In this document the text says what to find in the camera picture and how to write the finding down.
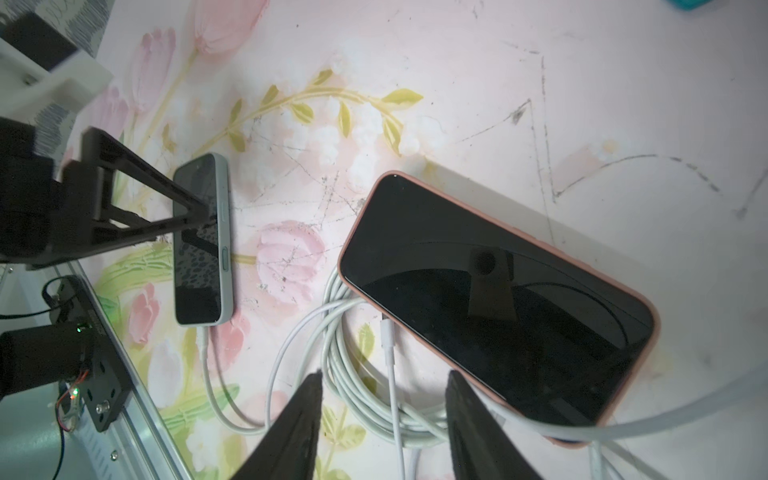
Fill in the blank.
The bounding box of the phone with green case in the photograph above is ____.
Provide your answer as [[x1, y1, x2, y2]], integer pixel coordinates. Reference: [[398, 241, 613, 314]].
[[173, 153, 234, 328]]

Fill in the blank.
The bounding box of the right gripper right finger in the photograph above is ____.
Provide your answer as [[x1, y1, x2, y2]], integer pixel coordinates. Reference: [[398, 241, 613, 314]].
[[445, 370, 541, 480]]

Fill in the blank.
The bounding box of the phone with pink case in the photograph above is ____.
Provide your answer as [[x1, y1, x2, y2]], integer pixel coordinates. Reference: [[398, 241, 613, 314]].
[[338, 172, 659, 427]]

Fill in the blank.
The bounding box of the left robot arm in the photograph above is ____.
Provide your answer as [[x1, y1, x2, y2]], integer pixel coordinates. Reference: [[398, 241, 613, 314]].
[[1, 119, 210, 396]]

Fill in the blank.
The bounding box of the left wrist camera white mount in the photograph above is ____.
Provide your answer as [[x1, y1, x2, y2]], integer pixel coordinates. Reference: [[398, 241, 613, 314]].
[[1, 12, 113, 123]]

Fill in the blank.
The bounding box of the teal utility knife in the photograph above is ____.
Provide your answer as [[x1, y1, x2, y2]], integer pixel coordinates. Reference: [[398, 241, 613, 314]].
[[669, 0, 711, 11]]

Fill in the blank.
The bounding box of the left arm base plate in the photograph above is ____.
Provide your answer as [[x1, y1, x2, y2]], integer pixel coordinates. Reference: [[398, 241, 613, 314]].
[[51, 275, 134, 433]]

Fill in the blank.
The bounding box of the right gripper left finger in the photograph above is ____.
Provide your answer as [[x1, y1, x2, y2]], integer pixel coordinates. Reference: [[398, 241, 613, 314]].
[[233, 371, 323, 480]]

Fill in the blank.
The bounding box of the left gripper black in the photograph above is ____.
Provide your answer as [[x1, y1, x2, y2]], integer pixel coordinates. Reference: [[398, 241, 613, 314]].
[[1, 118, 214, 264]]

